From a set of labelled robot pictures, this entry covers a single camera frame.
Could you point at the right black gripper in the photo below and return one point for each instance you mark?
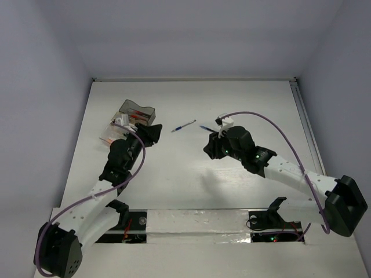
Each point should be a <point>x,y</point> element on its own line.
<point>213,146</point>

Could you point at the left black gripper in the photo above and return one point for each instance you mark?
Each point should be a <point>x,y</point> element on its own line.
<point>149,134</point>

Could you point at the red gel pen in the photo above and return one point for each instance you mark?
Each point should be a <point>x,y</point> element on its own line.
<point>138,117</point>

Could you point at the blue gel pen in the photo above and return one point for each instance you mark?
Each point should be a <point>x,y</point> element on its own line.
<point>207,129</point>

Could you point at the long red pen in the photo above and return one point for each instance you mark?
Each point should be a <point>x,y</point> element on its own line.
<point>139,113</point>

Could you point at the blue ballpoint pen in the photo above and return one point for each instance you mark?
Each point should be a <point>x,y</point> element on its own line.
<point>183,126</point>

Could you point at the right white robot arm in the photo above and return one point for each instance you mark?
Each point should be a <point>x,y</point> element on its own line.
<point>335,203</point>

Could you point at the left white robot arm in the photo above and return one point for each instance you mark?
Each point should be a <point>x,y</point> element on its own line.
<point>63,240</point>

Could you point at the clear plastic container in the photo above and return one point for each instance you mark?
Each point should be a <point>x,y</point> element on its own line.
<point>112,132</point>

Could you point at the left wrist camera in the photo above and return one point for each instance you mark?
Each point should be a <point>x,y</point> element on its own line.
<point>126,122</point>

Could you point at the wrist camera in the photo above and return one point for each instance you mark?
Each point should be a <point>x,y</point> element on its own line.
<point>224,122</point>
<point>126,122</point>

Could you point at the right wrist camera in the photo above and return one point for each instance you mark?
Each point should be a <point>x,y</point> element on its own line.
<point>224,122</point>

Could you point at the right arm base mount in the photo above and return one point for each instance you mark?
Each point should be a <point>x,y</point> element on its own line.
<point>267,226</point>

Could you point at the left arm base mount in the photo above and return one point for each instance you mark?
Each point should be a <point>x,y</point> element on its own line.
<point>130,228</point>

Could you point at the aluminium side rail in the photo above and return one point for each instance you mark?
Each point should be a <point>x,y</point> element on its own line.
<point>312,144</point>

